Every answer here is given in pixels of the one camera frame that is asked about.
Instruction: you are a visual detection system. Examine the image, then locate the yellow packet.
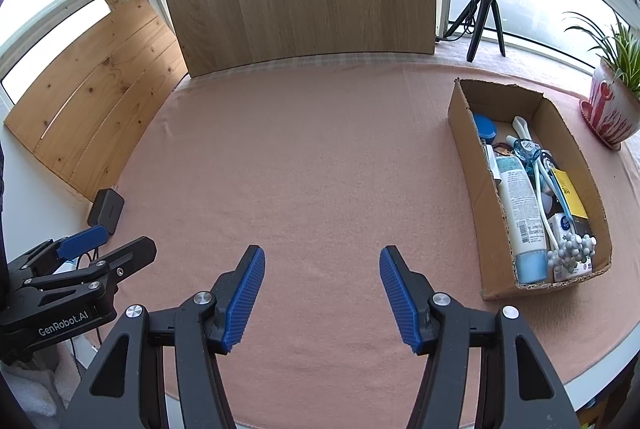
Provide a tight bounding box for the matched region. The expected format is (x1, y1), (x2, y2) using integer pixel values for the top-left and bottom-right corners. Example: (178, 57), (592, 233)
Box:
(552, 168), (587, 219)

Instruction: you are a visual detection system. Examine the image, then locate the blue round lid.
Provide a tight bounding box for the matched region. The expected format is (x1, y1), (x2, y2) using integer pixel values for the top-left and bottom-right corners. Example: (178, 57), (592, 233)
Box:
(471, 113), (499, 141)

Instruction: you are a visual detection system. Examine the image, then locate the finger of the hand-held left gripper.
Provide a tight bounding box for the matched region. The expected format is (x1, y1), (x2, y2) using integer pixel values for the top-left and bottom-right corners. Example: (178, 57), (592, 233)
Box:
(22, 235), (157, 299)
(7, 224), (110, 282)

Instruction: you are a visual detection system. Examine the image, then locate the white lotion bottle blue cap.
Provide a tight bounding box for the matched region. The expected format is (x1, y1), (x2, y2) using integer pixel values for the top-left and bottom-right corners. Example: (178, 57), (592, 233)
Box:
(496, 156), (552, 285)

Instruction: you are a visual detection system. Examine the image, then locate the green spider plant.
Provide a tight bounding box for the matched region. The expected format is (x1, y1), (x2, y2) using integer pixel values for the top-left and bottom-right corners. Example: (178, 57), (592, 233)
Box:
(562, 12), (640, 102)

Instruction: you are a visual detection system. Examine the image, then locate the black power adapter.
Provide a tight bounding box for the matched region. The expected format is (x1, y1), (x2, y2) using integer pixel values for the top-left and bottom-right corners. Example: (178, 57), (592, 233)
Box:
(87, 188), (126, 236)

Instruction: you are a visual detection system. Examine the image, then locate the dotted white tissue pack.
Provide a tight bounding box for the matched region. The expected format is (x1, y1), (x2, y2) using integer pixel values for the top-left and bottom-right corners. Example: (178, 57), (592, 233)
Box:
(546, 213), (595, 281)

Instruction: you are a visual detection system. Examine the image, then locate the red white flower pot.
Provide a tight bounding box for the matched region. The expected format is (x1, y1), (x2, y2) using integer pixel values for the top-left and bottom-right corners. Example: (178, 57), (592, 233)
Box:
(579, 58), (640, 151)

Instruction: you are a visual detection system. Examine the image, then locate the pine wood panel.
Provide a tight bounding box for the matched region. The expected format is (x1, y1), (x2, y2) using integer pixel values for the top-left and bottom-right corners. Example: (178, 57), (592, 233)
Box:
(4, 0), (190, 202)

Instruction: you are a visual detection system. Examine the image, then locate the black tripod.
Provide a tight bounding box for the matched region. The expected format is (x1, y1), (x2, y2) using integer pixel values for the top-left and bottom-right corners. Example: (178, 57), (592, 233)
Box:
(445, 0), (507, 62)

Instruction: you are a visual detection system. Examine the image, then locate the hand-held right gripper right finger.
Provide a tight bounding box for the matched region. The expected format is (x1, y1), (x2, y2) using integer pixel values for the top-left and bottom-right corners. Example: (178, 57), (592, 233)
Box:
(379, 245), (581, 429)

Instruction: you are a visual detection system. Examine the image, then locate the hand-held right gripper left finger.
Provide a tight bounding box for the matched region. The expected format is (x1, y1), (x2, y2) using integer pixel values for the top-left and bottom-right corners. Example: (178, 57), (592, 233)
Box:
(60, 245), (266, 429)

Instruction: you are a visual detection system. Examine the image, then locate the cardboard box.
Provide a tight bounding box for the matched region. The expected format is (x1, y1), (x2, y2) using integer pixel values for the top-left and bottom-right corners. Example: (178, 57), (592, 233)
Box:
(447, 78), (613, 302)

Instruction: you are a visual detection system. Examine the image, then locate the pink table cloth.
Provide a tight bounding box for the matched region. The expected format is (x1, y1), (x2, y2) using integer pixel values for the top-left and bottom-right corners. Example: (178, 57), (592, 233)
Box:
(102, 54), (640, 429)

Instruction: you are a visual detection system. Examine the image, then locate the person's left hand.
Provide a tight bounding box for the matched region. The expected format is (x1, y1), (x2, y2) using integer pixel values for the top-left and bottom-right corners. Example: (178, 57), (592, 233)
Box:
(2, 354), (68, 429)

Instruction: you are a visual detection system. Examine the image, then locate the small clear blue bottle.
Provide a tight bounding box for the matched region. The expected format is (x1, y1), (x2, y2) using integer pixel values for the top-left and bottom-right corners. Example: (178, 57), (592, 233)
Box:
(505, 135), (544, 166)

